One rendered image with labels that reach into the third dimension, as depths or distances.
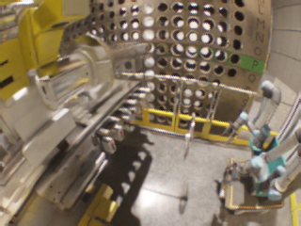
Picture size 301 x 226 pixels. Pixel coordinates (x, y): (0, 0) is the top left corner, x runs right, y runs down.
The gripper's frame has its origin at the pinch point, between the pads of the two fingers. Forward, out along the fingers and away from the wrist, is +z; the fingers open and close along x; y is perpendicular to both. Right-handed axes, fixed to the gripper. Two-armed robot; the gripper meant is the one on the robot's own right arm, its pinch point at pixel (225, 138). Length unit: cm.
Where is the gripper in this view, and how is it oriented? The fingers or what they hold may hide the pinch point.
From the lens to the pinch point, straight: 130.1
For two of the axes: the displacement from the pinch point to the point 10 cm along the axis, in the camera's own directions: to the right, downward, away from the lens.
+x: 2.6, -4.5, 8.5
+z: -4.0, 7.6, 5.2
